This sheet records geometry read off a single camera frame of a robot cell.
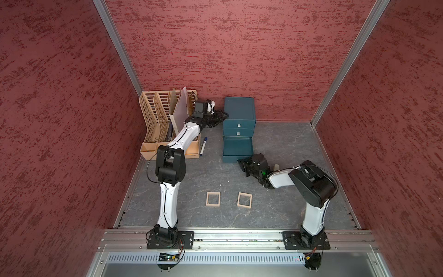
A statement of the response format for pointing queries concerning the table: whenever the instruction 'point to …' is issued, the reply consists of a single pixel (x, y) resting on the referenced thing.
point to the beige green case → (276, 167)
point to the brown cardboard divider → (173, 99)
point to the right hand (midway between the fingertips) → (235, 161)
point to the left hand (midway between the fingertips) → (226, 118)
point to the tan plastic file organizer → (155, 105)
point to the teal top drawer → (239, 123)
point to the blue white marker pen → (203, 144)
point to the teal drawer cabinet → (239, 108)
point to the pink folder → (181, 111)
